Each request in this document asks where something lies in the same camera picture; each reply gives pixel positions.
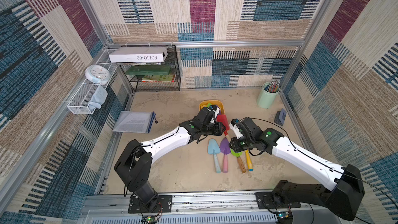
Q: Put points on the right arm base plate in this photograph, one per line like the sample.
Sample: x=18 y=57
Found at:
x=265 y=200

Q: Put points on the red shovel wooden handle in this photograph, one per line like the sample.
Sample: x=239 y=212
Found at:
x=223 y=119

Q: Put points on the colourful picture book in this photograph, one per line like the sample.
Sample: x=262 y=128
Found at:
x=159 y=78

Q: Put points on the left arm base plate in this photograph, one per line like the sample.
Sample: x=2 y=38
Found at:
x=160 y=204

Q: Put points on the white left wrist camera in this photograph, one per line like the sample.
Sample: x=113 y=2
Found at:
x=215 y=109

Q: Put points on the mint green pencil cup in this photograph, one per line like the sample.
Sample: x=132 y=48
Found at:
x=266 y=99

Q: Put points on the white round clock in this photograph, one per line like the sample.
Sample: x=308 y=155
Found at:
x=97 y=74

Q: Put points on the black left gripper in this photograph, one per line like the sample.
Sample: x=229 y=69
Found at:
x=218 y=128

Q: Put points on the coloured pencils in cup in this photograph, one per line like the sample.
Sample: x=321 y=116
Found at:
x=272 y=87

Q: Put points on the purple shovel pink handle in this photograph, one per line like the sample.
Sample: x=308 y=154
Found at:
x=225 y=149

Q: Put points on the light blue cloth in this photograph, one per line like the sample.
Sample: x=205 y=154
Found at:
x=98 y=99

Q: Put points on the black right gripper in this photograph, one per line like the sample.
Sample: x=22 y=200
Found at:
x=236 y=144

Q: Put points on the yellow plastic storage box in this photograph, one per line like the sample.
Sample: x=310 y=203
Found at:
x=212 y=102

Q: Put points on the white wire basket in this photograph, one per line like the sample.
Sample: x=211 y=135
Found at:
x=79 y=102

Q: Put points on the black wire mesh shelf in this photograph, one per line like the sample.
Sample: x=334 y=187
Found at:
x=171 y=60

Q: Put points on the green pointed shovel wooden handle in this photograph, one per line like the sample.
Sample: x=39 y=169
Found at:
x=239 y=160

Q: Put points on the light blue shovel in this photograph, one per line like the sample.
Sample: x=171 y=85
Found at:
x=214 y=149

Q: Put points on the yellow square shovel yellow handle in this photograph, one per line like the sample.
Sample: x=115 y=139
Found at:
x=248 y=161

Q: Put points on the white folio box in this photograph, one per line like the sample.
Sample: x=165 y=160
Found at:
x=138 y=54

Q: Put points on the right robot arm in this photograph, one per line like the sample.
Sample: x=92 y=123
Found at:
x=339 y=189

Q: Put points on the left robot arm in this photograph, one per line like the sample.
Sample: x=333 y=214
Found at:
x=134 y=165

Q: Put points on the green book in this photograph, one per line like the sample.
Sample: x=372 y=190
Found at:
x=148 y=70

